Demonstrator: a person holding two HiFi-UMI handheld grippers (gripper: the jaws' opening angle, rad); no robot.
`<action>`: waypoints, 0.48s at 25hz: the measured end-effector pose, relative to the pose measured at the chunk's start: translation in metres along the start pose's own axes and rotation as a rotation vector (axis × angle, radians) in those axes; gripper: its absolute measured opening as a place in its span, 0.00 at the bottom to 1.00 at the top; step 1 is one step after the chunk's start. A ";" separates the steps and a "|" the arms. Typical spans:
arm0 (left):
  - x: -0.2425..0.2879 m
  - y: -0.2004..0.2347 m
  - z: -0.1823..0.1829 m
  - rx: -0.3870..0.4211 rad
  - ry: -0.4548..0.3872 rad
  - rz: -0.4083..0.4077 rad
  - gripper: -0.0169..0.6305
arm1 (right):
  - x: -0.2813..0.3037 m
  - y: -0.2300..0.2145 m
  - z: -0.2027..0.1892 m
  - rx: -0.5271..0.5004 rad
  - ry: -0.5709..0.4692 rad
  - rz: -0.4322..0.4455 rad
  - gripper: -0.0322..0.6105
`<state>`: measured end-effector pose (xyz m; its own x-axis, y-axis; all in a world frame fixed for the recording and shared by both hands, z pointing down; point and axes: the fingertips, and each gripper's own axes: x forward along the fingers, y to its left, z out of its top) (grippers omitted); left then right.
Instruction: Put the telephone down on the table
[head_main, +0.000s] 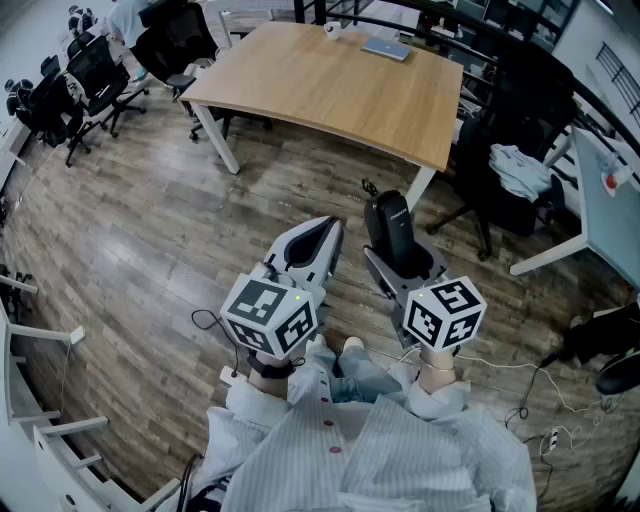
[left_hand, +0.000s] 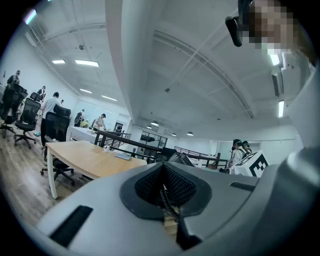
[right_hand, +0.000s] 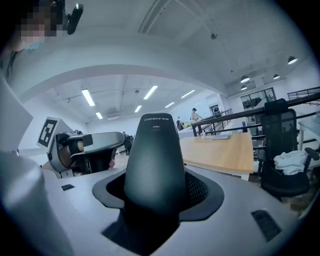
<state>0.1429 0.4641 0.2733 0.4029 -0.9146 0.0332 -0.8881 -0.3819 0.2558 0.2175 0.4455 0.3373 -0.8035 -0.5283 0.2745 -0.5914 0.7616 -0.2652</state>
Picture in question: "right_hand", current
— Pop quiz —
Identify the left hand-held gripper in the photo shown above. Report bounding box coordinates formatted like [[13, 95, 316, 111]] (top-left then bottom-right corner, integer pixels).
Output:
[[36, 116, 126, 179]]

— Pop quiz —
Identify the person's head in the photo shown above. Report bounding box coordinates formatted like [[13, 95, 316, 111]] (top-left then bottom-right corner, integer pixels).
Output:
[[14, 0, 66, 51]]

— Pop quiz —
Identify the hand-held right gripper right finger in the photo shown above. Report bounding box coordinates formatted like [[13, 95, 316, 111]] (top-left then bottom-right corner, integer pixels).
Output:
[[149, 166, 301, 256]]

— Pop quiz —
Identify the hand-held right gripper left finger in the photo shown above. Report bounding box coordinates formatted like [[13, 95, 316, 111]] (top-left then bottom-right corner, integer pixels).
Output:
[[41, 168, 141, 256]]

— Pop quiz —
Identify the black mesh office chair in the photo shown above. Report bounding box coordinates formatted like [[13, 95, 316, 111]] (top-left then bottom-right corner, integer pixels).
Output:
[[257, 98, 320, 198]]

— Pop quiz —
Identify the person's left hand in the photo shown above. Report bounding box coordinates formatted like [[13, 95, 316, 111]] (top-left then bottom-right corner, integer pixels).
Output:
[[59, 140, 85, 168]]

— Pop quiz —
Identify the crumpled white cloth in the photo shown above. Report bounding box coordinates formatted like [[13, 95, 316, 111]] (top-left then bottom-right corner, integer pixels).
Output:
[[273, 149, 310, 176]]

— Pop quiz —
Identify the black head-mounted camera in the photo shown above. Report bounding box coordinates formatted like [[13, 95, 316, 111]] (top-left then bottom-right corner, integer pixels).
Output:
[[66, 2, 85, 36]]

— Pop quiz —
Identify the black framed window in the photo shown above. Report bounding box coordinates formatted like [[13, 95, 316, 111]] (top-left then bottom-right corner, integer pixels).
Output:
[[240, 87, 277, 111]]

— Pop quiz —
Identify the black slatted railing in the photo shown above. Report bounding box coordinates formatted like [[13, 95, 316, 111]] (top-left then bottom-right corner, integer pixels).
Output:
[[286, 86, 320, 101]]

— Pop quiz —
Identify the person's white striped shirt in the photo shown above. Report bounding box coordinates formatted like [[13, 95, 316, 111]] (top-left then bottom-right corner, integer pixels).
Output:
[[0, 49, 34, 154]]

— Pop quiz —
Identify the ceiling strip lights group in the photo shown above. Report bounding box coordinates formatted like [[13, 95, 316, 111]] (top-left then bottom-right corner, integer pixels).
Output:
[[81, 84, 196, 120]]

